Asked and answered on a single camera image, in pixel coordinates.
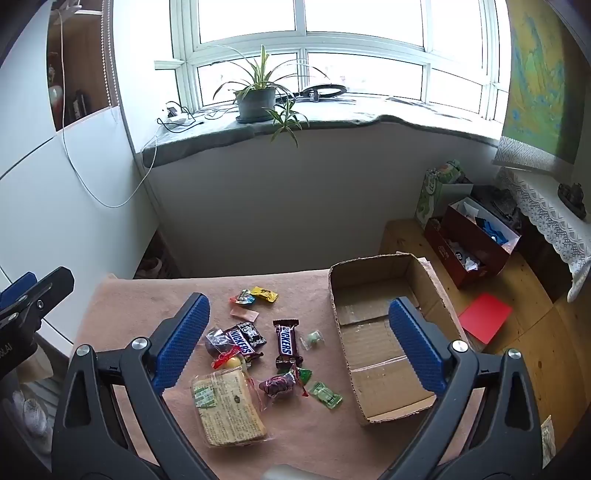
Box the light green candy packet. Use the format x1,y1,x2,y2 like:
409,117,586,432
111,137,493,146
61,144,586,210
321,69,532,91
308,381,343,410

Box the small open red box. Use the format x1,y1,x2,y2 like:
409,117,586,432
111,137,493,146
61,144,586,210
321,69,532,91
424,217,490,289

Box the green printed carton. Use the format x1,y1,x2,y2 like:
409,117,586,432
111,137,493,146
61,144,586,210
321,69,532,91
416,159,474,232

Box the yellow candy with red tie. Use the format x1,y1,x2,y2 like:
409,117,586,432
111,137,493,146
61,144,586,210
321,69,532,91
211,352,252,372

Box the dark books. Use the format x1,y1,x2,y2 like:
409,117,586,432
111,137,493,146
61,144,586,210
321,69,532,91
68,90,90,123

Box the white lace cloth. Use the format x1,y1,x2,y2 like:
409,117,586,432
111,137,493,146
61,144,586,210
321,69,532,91
496,166,591,303

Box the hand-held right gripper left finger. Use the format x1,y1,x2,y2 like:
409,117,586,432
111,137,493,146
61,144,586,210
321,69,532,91
51,292,219,480

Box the wooden shelf niche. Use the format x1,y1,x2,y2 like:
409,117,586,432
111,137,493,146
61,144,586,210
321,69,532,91
46,0,116,132

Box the dark figurine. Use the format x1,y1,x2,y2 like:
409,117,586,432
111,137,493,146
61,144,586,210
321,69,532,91
557,182,589,220

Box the red white vase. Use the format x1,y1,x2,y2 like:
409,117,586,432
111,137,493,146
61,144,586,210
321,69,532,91
48,65,63,127

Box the printed paper sheet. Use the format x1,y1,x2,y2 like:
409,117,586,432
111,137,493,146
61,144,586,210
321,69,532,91
540,415,557,468

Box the black ring light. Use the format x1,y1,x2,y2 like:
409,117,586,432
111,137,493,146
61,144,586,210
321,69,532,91
300,83,352,103

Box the wall map poster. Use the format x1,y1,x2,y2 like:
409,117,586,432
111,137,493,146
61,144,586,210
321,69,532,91
492,0,583,174

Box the large brown chocolate bar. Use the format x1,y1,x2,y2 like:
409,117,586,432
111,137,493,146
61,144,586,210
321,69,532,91
272,318,305,372

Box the white cable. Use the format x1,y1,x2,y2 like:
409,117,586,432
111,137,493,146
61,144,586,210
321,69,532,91
58,9,160,208

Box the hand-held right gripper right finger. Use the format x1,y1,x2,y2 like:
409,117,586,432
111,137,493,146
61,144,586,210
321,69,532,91
387,296,544,480

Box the dark cloth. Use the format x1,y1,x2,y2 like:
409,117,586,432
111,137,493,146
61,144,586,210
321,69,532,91
471,185,520,217

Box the white framed window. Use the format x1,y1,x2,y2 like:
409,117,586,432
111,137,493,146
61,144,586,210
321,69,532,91
171,0,511,125

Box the pink tablecloth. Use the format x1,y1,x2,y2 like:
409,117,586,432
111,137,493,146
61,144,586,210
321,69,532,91
69,265,485,480

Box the cardboard box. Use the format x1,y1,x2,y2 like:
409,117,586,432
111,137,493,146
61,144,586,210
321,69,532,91
328,252,469,426

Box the clear cracker packet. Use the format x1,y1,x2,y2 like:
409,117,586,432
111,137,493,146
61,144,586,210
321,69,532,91
191,368,269,448

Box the black white snack packet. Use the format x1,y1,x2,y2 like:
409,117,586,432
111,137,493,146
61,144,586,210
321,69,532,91
238,322,267,348

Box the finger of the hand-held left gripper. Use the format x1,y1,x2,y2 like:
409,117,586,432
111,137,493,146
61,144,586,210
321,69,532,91
0,267,75,334
0,271,38,308

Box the red paper sheet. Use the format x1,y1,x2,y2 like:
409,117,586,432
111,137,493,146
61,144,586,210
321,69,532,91
458,293,513,344

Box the potted spider plant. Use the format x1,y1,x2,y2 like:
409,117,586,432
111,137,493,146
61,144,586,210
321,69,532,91
213,45,333,147

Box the red clear candy bag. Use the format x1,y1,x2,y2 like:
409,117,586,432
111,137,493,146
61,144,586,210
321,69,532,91
257,364,310,407

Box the white charger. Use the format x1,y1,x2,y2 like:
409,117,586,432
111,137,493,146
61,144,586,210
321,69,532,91
159,106,195,128

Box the white shoes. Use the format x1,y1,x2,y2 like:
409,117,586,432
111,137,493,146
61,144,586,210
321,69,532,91
9,390,49,439

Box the dark plum candy packet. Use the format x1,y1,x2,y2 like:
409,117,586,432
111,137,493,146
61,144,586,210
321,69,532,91
205,327,232,358

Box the black cable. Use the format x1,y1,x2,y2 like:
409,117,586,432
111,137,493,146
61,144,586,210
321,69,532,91
157,102,241,131

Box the grey windowsill blanket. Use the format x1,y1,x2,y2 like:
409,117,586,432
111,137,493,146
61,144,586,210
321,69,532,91
141,99,504,169

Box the white wardrobe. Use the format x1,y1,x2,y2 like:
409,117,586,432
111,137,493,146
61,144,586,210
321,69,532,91
0,0,160,352

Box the large open red box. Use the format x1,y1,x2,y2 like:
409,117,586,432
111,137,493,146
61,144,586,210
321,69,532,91
441,197,522,287

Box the small brown chocolate bar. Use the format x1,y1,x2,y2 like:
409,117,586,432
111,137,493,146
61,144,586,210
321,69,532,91
224,325,264,365

